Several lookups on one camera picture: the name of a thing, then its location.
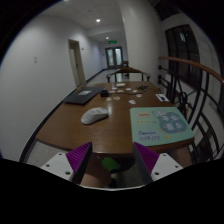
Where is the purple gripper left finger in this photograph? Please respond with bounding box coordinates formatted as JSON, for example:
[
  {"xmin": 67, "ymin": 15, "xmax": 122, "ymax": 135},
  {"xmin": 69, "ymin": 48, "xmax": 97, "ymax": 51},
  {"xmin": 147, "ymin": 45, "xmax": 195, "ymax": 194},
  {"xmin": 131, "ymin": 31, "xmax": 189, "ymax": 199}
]
[{"xmin": 41, "ymin": 141, "xmax": 93, "ymax": 185}]

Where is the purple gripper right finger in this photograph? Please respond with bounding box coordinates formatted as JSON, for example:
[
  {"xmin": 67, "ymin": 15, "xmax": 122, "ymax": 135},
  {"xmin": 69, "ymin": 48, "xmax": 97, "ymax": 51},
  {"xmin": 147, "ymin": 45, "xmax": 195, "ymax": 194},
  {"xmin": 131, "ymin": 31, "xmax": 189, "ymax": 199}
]
[{"xmin": 133, "ymin": 141, "xmax": 184, "ymax": 185}]

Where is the white computer mouse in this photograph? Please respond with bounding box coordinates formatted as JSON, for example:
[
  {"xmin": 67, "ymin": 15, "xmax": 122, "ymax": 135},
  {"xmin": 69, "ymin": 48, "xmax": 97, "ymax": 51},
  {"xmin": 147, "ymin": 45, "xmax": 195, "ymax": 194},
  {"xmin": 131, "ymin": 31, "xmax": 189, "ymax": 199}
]
[{"xmin": 81, "ymin": 107, "xmax": 109, "ymax": 125}]

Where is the dark grey laptop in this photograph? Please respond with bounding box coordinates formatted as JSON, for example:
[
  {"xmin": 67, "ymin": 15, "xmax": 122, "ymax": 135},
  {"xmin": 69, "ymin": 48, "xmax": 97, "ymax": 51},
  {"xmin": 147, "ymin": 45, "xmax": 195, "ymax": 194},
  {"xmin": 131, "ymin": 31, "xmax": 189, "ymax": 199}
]
[{"xmin": 64, "ymin": 86, "xmax": 104, "ymax": 105}]

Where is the white card with print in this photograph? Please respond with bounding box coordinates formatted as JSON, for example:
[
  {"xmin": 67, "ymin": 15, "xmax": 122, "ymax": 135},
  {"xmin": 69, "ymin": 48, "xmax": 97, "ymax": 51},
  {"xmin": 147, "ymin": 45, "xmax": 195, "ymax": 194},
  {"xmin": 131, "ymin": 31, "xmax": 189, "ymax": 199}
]
[{"xmin": 155, "ymin": 94, "xmax": 169, "ymax": 102}]

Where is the small black box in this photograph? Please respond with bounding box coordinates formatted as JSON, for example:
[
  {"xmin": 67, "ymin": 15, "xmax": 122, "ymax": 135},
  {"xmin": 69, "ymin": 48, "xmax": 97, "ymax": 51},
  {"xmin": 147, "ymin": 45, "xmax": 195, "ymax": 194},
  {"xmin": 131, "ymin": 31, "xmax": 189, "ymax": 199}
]
[{"xmin": 100, "ymin": 90, "xmax": 109, "ymax": 97}]

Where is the white booklet on table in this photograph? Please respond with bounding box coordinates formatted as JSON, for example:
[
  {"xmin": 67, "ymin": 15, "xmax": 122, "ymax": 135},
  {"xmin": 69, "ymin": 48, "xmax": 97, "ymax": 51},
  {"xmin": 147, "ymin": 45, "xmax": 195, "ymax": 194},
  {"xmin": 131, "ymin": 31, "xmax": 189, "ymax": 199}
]
[{"xmin": 116, "ymin": 83, "xmax": 126, "ymax": 87}]

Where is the wooden chair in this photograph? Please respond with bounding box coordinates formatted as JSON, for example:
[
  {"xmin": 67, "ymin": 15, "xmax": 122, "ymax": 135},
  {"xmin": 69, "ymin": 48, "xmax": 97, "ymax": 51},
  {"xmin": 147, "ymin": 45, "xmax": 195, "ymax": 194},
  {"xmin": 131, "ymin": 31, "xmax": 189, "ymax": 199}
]
[{"xmin": 106, "ymin": 67, "xmax": 151, "ymax": 83}]

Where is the curved wooden stair railing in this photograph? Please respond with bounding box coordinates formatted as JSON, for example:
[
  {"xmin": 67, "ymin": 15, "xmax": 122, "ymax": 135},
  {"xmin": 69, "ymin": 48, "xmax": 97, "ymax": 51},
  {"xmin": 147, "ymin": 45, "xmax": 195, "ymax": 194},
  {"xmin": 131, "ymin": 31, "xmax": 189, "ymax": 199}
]
[{"xmin": 157, "ymin": 55, "xmax": 224, "ymax": 161}]

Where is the double glass door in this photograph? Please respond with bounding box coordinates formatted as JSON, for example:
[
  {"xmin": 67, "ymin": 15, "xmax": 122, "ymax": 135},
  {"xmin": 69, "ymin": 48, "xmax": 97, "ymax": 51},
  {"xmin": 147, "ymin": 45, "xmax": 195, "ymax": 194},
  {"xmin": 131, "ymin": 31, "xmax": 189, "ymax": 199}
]
[{"xmin": 105, "ymin": 47, "xmax": 123, "ymax": 68}]

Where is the white side door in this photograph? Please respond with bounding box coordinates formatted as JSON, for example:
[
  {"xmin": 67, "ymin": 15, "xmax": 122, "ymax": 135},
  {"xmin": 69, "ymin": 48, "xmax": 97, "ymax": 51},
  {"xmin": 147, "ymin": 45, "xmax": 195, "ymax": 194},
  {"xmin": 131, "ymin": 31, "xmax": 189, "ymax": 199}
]
[{"xmin": 68, "ymin": 40, "xmax": 86, "ymax": 86}]

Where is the green exit sign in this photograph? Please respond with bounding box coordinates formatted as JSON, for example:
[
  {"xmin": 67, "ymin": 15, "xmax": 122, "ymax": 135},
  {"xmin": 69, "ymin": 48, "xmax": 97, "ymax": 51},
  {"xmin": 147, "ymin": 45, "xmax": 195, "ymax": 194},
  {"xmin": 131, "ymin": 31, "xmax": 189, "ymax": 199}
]
[{"xmin": 108, "ymin": 40, "xmax": 117, "ymax": 44}]

